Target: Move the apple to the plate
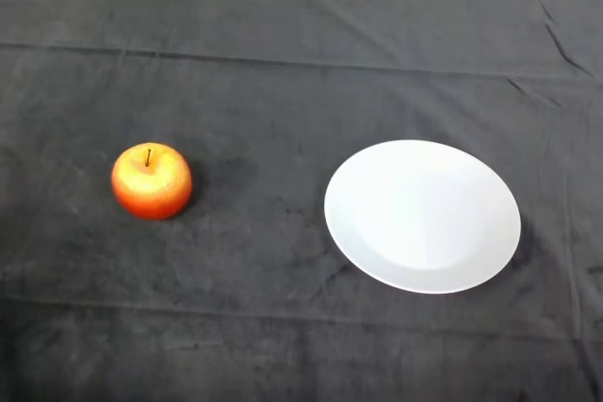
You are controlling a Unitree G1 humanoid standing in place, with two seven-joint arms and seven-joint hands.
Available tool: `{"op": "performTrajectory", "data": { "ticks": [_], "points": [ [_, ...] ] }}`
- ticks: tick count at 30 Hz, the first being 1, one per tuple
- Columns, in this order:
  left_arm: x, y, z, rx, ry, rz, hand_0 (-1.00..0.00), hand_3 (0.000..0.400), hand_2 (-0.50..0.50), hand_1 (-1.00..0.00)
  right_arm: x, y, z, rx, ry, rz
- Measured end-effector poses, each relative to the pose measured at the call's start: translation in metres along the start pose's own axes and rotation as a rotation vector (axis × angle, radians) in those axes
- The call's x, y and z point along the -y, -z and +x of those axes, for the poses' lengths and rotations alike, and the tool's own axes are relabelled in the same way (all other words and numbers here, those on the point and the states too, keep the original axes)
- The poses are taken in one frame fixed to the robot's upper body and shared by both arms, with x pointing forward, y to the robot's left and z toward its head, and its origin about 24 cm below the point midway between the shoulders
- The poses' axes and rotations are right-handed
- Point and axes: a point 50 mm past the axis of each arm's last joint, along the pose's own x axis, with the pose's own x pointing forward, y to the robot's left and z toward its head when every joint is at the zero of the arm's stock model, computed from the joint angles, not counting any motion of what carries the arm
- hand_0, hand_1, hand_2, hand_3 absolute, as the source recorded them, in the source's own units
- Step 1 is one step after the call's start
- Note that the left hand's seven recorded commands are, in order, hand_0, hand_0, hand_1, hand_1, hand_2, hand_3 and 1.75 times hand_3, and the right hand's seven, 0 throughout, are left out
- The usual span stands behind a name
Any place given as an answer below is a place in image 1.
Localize white round plate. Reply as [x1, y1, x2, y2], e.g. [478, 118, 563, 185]
[323, 138, 522, 295]

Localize red yellow apple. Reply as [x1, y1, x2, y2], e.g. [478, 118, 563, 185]
[110, 141, 193, 222]

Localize black table cloth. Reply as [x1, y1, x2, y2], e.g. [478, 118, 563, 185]
[0, 0, 603, 402]

